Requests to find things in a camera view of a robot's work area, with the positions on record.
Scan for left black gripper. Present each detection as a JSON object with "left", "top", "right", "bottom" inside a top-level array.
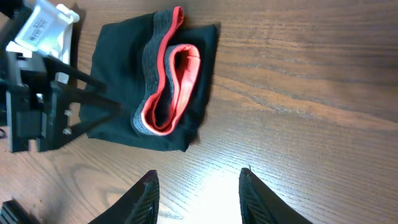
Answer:
[{"left": 6, "top": 55, "right": 121, "bottom": 153}]

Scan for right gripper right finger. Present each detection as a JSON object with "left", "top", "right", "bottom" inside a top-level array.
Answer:
[{"left": 239, "top": 168, "right": 311, "bottom": 224}]

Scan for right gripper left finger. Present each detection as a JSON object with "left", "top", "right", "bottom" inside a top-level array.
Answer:
[{"left": 90, "top": 170, "right": 160, "bottom": 224}]

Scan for black leggings with red waistband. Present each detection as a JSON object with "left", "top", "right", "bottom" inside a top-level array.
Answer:
[{"left": 87, "top": 6, "right": 218, "bottom": 151}]

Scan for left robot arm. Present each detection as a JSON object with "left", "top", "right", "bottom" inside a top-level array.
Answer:
[{"left": 1, "top": 1, "right": 122, "bottom": 153}]

